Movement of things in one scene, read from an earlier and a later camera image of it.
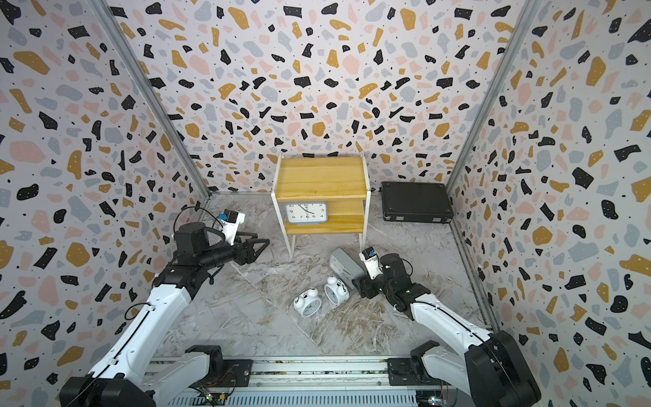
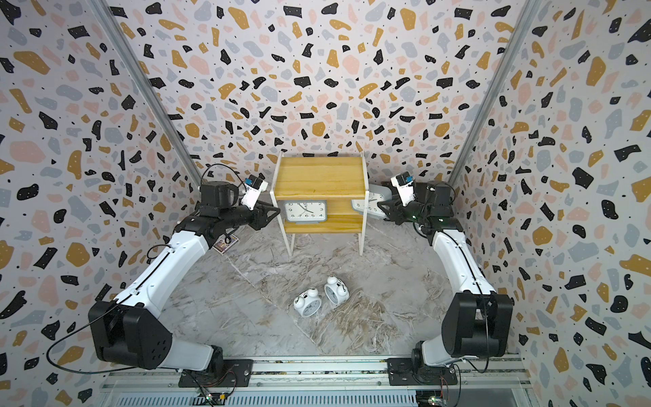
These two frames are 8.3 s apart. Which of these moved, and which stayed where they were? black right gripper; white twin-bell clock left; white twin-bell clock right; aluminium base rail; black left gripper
Moved: black right gripper; black left gripper
Stayed: white twin-bell clock right; white twin-bell clock left; aluminium base rail
